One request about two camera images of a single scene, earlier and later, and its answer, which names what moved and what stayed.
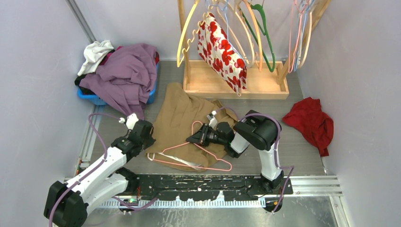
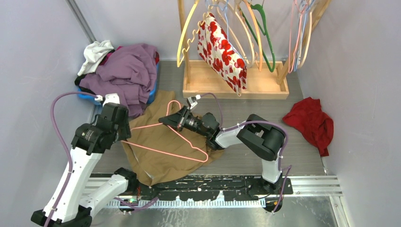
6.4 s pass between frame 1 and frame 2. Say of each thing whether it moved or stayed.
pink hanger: stayed
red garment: stayed
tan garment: moved
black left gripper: moved
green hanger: stayed
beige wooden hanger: stayed
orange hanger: stayed
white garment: stayed
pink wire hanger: moved
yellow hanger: stayed
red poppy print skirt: stayed
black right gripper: moved
